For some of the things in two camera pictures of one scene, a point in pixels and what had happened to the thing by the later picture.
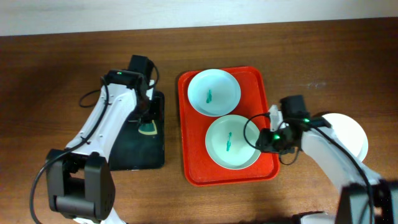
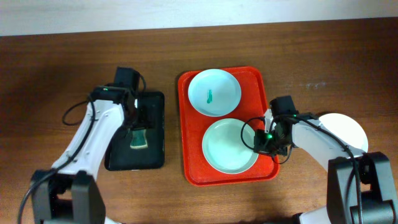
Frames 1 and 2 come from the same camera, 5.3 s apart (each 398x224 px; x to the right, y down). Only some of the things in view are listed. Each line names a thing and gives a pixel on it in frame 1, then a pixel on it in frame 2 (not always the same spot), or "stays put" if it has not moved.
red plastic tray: (199, 170) stays put
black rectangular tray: (134, 151) stays put
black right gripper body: (277, 142) stays put
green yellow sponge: (148, 129) → (138, 139)
